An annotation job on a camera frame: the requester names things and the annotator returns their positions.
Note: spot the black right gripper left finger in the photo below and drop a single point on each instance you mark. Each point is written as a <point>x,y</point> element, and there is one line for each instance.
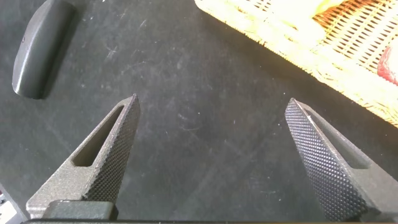
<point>105,161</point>

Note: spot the red apple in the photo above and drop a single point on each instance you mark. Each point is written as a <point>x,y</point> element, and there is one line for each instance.
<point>388,67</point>

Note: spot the grey robot chassis part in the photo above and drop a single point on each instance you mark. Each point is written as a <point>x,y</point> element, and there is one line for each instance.
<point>7,210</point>

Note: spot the black curved plastic object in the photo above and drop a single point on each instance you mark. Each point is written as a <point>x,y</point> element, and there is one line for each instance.
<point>37,56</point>

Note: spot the yellow banana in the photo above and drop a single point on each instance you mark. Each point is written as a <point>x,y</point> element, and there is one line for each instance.
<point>298,15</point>

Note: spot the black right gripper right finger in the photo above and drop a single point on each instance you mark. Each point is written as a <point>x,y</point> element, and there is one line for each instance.
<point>335,168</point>

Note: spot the black table cloth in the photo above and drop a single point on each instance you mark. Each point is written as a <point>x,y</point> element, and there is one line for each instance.
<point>202,140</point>

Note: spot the wicker basket with food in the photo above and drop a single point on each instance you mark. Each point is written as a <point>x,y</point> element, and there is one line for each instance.
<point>342,68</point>

